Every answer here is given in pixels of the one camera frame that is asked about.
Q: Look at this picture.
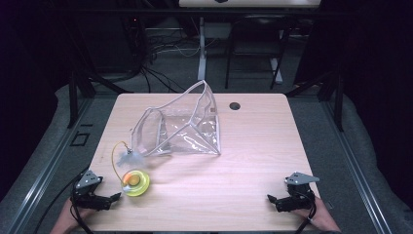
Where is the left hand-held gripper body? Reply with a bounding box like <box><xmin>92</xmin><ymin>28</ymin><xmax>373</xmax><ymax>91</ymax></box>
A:
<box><xmin>70</xmin><ymin>169</ymin><xmax>112</xmax><ymax>212</ymax></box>

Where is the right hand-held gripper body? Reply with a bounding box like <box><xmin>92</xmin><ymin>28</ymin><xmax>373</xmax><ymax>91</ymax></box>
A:
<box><xmin>276</xmin><ymin>172</ymin><xmax>320</xmax><ymax>214</ymax></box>

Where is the person's right hand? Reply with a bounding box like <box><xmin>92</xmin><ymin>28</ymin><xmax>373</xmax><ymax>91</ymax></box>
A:
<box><xmin>291</xmin><ymin>195</ymin><xmax>342</xmax><ymax>234</ymax></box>

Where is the person's left hand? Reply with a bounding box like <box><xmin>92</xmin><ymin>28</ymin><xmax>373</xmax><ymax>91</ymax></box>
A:
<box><xmin>49</xmin><ymin>198</ymin><xmax>95</xmax><ymax>234</ymax></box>

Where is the yellow feather cat toy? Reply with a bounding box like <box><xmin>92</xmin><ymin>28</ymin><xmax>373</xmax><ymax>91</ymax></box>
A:
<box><xmin>111</xmin><ymin>140</ymin><xmax>151</xmax><ymax>198</ymax></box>

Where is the clear plastic zip bag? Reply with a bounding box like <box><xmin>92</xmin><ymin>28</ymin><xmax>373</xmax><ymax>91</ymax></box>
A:
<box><xmin>130</xmin><ymin>79</ymin><xmax>223</xmax><ymax>157</ymax></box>

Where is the black metal stand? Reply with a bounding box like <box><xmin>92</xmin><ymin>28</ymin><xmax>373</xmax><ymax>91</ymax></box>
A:
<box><xmin>284</xmin><ymin>66</ymin><xmax>346</xmax><ymax>133</ymax></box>
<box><xmin>65</xmin><ymin>69</ymin><xmax>134</xmax><ymax>130</ymax></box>

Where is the black chair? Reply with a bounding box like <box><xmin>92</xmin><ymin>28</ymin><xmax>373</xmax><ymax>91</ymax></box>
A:
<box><xmin>224</xmin><ymin>13</ymin><xmax>291</xmax><ymax>91</ymax></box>

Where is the white background desk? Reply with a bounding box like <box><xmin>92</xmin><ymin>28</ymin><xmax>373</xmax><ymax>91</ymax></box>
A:
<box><xmin>178</xmin><ymin>0</ymin><xmax>322</xmax><ymax>82</ymax></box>

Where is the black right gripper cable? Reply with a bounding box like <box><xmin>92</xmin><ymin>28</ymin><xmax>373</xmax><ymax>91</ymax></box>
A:
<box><xmin>293</xmin><ymin>190</ymin><xmax>319</xmax><ymax>234</ymax></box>

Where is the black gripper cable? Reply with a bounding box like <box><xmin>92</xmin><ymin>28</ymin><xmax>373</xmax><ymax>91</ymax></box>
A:
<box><xmin>293</xmin><ymin>190</ymin><xmax>319</xmax><ymax>234</ymax></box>
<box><xmin>32</xmin><ymin>166</ymin><xmax>95</xmax><ymax>234</ymax></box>

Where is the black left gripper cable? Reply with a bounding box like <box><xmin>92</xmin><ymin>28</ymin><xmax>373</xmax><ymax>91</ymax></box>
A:
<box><xmin>32</xmin><ymin>166</ymin><xmax>95</xmax><ymax>234</ymax></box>

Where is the aluminium floor rail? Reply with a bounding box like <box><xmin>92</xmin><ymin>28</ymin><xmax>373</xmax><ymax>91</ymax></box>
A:
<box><xmin>319</xmin><ymin>97</ymin><xmax>394</xmax><ymax>234</ymax></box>
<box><xmin>5</xmin><ymin>97</ymin><xmax>95</xmax><ymax>234</ymax></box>

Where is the bundle of floor cables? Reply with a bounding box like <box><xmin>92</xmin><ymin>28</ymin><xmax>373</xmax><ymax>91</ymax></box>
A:
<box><xmin>121</xmin><ymin>16</ymin><xmax>200</xmax><ymax>95</ymax></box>

